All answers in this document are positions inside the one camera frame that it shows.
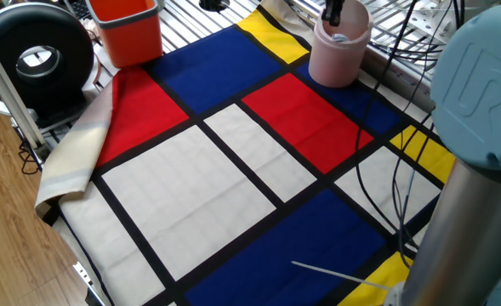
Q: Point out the orange plastic bin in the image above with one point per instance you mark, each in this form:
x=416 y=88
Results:
x=126 y=38

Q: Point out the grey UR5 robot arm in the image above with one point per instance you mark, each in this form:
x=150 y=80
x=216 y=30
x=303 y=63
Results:
x=475 y=170

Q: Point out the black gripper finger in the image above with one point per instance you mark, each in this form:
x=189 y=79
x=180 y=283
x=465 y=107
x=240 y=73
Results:
x=328 y=10
x=338 y=10

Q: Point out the black round fan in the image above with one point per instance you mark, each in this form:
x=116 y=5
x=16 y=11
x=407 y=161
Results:
x=33 y=30

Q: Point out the white paper ball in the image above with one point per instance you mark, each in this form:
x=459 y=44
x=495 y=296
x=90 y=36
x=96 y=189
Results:
x=340 y=37

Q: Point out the metal angle bracket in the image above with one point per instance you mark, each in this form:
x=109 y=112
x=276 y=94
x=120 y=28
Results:
x=84 y=276

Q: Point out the aluminium frame post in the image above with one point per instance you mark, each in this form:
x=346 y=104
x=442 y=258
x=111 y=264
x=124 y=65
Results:
x=7 y=89

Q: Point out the black keyboard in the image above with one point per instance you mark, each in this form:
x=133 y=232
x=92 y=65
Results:
x=77 y=8

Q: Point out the colour block tablecloth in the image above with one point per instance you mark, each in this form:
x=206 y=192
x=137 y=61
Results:
x=216 y=72

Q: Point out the black round object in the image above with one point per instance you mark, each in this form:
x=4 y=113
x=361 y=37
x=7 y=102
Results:
x=214 y=4

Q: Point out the silver metal plate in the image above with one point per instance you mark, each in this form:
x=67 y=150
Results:
x=428 y=19

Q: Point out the pink swing-lid trash can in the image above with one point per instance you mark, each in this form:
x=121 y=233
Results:
x=335 y=64

